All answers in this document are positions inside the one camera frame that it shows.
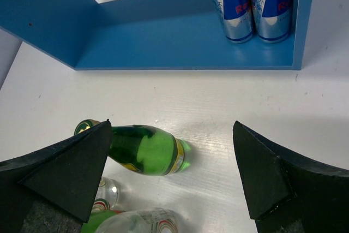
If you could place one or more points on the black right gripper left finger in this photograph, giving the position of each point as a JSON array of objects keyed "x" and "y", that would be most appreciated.
[{"x": 53, "y": 189}]

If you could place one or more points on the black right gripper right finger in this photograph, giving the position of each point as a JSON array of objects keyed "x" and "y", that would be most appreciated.
[{"x": 286, "y": 191}]

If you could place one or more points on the clear glass bottle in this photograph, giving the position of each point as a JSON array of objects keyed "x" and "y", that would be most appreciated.
[
  {"x": 108, "y": 192},
  {"x": 155, "y": 220}
]

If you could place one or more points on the green bottle gold cap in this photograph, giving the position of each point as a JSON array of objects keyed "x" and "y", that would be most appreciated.
[{"x": 149, "y": 150}]

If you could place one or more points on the green bottle red label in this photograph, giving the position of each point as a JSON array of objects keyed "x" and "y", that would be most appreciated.
[{"x": 100, "y": 212}]

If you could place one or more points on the blue and yellow shelf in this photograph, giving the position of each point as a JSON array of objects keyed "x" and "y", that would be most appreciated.
[{"x": 146, "y": 34}]

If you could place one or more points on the right energy drink can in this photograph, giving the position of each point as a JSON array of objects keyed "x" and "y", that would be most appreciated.
[{"x": 272, "y": 19}]

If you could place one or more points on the energy drink can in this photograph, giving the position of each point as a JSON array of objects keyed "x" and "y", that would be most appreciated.
[
  {"x": 272, "y": 19},
  {"x": 236, "y": 19}
]

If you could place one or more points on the left energy drink can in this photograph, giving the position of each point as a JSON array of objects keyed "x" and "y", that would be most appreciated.
[{"x": 236, "y": 19}]

